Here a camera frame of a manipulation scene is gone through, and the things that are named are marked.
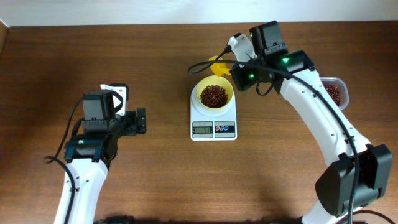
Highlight pale yellow plastic bowl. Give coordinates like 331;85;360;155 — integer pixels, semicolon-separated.
195;75;234;110

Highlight black cable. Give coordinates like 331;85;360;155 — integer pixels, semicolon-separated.
188;45;389;224
43;95;124;224

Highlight red adzuki beans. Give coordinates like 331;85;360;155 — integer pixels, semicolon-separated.
200;85;228;108

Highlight clear plastic food container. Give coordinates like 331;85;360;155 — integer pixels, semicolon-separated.
320;77;349;110

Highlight yellow plastic measuring scoop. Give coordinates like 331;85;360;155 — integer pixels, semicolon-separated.
210;63;231;77

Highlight right black cable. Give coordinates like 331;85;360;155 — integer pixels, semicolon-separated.
188;45;389;224

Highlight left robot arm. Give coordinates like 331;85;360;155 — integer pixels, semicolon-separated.
54;84;147;223

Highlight white digital kitchen scale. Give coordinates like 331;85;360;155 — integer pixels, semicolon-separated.
190;84;238;141

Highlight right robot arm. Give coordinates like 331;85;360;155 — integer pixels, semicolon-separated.
227;21;392;223

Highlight left black cable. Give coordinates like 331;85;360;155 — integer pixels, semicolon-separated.
43;95;124;224

